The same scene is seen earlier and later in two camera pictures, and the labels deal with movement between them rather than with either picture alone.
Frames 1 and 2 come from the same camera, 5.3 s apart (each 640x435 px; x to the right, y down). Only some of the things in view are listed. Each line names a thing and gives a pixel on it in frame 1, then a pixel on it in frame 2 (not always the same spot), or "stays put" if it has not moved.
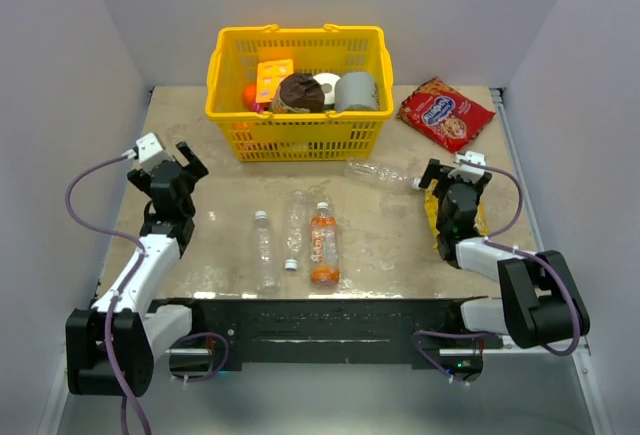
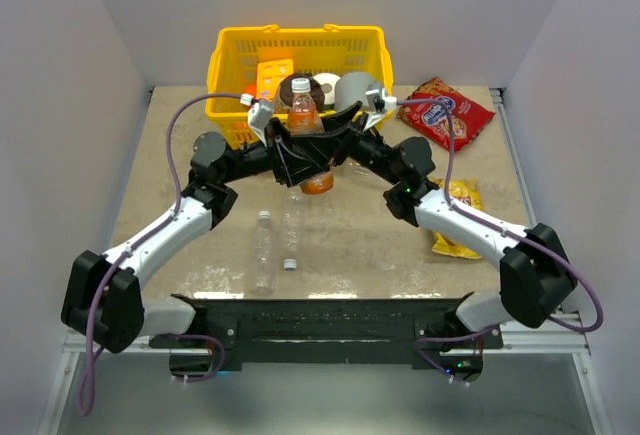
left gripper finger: x=196 y=169 -> x=280 y=129
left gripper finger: x=142 y=179 -> x=293 y=177
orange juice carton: x=269 y=75 stays put
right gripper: x=432 y=172 -> x=345 y=151
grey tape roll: x=355 y=91 stays put
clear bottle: x=268 y=283 stays put
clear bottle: x=296 y=227 stays put
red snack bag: x=445 y=115 stays put
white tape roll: x=328 y=81 stays put
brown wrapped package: x=299 y=92 stays put
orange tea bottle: x=324 y=247 -> x=304 y=118
